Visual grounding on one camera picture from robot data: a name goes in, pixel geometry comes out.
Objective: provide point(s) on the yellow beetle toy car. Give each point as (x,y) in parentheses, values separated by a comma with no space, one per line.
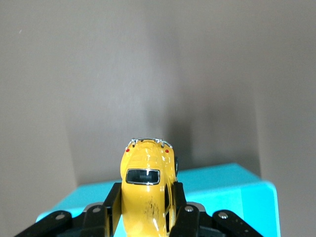
(145,195)

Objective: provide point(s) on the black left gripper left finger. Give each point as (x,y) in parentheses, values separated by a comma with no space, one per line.
(101,217)

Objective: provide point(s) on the turquoise plastic bin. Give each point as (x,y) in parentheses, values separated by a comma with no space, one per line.
(222,192)

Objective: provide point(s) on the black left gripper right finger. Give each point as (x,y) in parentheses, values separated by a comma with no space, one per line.
(190,217)

